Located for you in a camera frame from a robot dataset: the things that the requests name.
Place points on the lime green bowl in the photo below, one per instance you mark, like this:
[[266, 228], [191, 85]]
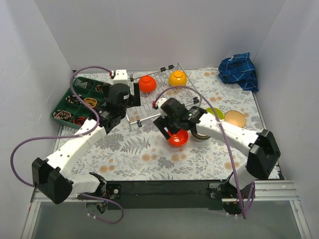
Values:
[[216, 110]]

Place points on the black patterned bowl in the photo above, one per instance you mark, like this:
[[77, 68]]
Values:
[[200, 136]]

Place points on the orange bowl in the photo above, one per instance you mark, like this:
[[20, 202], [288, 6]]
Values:
[[147, 84], [178, 139]]

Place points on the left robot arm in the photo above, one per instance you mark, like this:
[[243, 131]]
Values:
[[52, 176]]

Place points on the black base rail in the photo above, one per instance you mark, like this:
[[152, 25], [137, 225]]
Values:
[[208, 194]]

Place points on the yellow bowl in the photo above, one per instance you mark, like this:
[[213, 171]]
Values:
[[177, 78]]

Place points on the beige bowl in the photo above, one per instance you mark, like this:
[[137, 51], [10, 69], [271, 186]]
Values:
[[235, 118]]

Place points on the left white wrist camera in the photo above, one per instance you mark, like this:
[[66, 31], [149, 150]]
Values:
[[120, 77]]

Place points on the floral table mat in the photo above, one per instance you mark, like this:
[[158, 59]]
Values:
[[136, 150]]

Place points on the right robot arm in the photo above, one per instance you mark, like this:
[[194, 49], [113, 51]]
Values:
[[260, 148]]

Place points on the blue checked cloth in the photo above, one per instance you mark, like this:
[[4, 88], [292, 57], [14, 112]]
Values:
[[239, 69]]

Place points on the green compartment organizer tray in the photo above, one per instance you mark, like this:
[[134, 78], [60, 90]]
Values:
[[70, 111]]

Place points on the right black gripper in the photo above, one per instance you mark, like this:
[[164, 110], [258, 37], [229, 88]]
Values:
[[162, 123]]

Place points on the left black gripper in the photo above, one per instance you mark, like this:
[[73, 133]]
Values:
[[135, 94]]

